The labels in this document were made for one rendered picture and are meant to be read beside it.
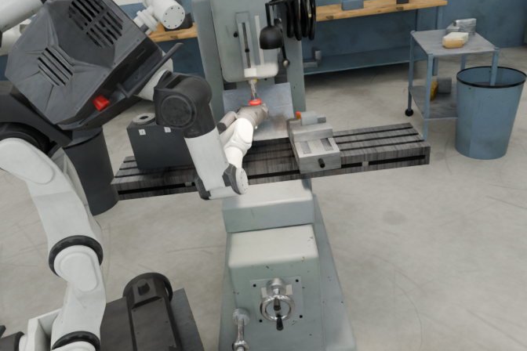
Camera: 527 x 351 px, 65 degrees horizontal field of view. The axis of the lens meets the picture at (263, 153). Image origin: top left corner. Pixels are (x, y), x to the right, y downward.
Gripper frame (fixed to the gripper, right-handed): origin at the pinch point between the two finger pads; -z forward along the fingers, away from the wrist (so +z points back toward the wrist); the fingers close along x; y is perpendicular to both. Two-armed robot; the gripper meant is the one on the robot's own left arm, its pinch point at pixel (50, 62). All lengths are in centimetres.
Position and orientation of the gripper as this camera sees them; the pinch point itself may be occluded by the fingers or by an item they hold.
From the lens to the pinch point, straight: 167.3
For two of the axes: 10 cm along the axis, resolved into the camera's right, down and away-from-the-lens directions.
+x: 7.4, -6.2, 2.6
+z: 2.8, -0.7, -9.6
